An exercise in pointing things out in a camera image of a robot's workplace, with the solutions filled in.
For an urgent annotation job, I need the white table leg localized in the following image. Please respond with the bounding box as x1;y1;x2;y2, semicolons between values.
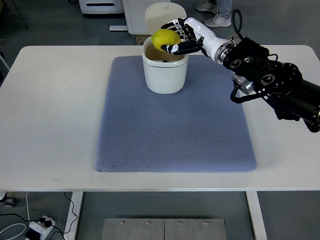
245;190;268;240
63;191;84;240

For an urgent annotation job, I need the grey metal floor plate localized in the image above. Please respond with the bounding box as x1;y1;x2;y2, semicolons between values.
101;218;227;240

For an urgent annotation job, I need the white table leg right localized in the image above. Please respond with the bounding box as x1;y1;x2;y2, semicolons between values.
245;190;268;240

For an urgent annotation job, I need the white floor cable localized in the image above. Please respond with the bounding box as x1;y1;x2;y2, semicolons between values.
0;191;32;240

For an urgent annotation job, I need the blue textured mat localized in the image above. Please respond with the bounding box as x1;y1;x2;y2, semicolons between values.
94;55;257;173

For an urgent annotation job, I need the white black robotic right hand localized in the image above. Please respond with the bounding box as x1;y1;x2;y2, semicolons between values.
160;17;234;64

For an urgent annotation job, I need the white machine with black slot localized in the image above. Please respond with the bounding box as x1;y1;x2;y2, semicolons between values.
78;0;125;16

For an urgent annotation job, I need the white power strip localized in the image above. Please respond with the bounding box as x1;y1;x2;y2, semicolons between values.
29;215;56;240

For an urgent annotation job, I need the grey sneaker left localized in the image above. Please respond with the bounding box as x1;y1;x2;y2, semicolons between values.
195;2;217;12

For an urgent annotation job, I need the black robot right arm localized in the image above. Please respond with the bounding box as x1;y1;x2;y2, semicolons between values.
218;37;320;133

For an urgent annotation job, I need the caster wheel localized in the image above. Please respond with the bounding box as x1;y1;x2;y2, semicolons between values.
0;191;17;208

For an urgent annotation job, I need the black floor cable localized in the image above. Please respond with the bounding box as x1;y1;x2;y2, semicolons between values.
0;191;78;240

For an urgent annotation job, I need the cardboard box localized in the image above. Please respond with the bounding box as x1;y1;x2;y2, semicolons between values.
135;34;150;46

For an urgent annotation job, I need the white table leg left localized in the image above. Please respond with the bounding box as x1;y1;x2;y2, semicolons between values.
63;191;84;240

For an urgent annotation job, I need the yellow lemon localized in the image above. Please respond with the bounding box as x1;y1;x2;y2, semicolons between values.
151;29;181;52

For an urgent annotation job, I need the grey sneaker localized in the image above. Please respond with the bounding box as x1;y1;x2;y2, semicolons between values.
204;11;231;28
195;2;217;12

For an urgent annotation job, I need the white trash bin with lid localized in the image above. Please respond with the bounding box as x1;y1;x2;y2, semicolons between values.
142;2;189;94

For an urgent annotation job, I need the grey sneaker right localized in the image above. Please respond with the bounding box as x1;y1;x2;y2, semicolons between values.
204;11;231;28

